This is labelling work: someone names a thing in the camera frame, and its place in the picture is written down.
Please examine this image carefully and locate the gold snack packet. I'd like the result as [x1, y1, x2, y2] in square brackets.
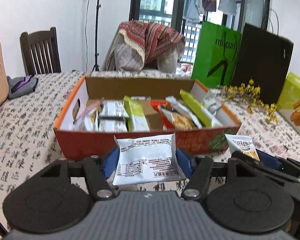
[225, 134, 260, 161]

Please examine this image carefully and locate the white grey snack packet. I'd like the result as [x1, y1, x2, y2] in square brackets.
[113, 134, 186, 186]

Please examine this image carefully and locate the green white snack packet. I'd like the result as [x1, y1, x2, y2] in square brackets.
[123, 96, 150, 132]

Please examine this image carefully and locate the lime green snack packet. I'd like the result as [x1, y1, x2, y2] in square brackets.
[180, 89, 220, 127]

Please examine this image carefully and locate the red snack packet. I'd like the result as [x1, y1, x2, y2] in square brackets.
[150, 100, 175, 129]

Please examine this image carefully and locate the white cracker snack packet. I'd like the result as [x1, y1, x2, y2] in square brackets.
[166, 96, 203, 131]

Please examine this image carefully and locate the white label-back snack packet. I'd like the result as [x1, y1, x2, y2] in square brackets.
[98, 100, 129, 133]

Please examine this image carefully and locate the pink small sachet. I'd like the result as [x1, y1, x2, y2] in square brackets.
[72, 99, 103, 132]

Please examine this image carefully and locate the orange cardboard pumpkin box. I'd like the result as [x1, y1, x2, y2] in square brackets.
[53, 76, 241, 160]

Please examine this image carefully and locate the lime green snack box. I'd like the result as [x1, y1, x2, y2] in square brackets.
[277, 72, 300, 134]

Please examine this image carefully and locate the yellow dried flower branch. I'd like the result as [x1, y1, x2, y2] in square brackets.
[217, 79, 279, 123]

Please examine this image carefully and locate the studio light on stand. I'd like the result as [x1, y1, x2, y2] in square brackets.
[84, 0, 101, 72]

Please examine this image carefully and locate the black paper bag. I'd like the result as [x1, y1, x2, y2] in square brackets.
[231, 11, 294, 105]

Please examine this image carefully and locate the green mucun paper bag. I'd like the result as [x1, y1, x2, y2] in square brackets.
[191, 21, 242, 88]

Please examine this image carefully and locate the grey purple folded cloth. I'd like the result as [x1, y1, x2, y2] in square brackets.
[7, 76, 39, 100]

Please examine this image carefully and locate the chair with red patterned blanket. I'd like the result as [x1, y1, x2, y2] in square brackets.
[102, 20, 185, 74]

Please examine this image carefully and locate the dark wooden chair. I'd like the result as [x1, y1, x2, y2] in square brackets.
[19, 27, 62, 76]

